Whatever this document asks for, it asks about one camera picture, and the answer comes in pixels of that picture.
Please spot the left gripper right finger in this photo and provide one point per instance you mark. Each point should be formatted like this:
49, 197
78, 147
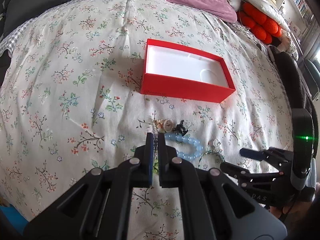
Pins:
212, 205

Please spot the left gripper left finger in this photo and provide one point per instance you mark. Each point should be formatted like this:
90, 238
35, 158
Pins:
98, 205

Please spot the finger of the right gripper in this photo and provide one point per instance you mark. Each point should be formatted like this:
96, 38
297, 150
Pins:
233, 170
252, 154

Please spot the black crystal hair clip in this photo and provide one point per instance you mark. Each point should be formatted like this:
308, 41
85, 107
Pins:
180, 128

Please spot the gold charm jewelry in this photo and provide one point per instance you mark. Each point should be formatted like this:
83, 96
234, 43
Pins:
158, 124

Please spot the red jewelry box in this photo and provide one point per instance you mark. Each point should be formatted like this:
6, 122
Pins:
178, 71

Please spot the person's hand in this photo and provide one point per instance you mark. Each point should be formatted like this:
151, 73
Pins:
299, 208

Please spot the dark brown blanket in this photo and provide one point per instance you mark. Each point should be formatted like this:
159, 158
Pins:
292, 82

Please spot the floral bed sheet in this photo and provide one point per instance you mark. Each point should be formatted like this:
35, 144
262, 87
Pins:
71, 100

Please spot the orange plush toy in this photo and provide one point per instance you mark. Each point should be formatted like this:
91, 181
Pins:
259, 24

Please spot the bookshelf with books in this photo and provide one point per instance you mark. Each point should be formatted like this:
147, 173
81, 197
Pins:
296, 13

